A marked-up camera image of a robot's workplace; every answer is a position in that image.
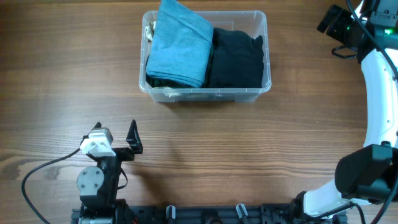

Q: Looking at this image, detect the green garment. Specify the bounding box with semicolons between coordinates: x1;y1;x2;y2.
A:
146;72;190;88

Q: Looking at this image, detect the right clear rail clip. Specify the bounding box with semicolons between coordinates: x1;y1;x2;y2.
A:
236;203;248;219

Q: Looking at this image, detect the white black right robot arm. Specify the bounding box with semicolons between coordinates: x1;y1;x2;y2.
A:
281;1;397;223

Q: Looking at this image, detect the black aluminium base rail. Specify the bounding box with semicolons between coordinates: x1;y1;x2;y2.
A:
70;202;348;224

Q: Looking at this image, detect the clear plastic storage bin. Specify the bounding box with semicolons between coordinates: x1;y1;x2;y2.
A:
139;11;272;103

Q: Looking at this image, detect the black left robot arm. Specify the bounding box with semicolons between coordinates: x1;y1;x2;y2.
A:
71;120;143;224

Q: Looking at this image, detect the left clear rail clip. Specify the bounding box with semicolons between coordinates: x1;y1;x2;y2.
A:
165;205;176;220

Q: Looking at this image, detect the cream garment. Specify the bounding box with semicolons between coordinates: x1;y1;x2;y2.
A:
144;21;156;42

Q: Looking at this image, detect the black garment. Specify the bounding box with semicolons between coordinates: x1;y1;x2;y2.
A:
206;27;264;88

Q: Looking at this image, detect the clear rail clip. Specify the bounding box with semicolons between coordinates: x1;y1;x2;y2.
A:
236;203;248;219
165;205;176;220

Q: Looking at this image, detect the black left camera cable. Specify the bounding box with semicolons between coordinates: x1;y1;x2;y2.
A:
21;147;82;224

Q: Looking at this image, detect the blue towel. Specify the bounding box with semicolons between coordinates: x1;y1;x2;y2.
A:
146;0;213;88

